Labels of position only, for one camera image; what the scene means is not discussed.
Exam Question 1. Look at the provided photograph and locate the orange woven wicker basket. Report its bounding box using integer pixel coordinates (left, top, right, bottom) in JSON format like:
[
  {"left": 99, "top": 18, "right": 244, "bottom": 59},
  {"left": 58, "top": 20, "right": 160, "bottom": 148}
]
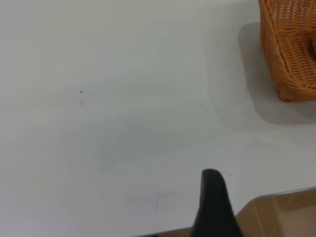
[{"left": 257, "top": 0, "right": 316, "bottom": 103}]

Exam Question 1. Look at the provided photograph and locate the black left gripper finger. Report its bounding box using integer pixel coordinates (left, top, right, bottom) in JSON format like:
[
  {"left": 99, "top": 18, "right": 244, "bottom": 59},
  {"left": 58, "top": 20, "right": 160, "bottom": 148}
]
[{"left": 192, "top": 168, "right": 245, "bottom": 237}]

